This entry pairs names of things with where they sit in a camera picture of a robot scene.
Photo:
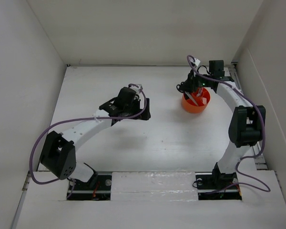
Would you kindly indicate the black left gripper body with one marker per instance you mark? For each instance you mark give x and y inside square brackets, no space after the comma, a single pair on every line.
[133,109]

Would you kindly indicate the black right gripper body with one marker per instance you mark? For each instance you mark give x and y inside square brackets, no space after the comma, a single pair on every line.
[196,81]

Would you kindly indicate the red gel pen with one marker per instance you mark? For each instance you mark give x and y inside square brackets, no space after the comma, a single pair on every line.
[200,92]

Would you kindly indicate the black handled scissors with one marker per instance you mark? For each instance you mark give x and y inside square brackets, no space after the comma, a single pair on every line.
[180,88]

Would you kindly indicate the pink capped black highlighter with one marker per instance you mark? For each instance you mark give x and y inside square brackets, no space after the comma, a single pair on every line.
[205,100]

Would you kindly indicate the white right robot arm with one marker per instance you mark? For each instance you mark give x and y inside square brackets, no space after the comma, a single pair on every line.
[247,126]

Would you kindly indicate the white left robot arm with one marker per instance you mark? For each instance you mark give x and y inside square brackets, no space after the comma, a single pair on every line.
[59,151]

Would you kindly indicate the orange round desk organizer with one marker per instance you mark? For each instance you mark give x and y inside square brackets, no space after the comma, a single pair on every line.
[190,107]

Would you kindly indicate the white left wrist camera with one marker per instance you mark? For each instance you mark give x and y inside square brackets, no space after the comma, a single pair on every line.
[136,87]

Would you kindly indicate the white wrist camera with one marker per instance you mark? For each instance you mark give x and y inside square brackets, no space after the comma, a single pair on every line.
[136,87]
[195,62]

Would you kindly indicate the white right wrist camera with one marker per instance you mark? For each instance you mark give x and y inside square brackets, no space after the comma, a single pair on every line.
[195,62]

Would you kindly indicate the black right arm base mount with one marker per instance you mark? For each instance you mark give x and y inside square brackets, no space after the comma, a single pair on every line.
[211,188]

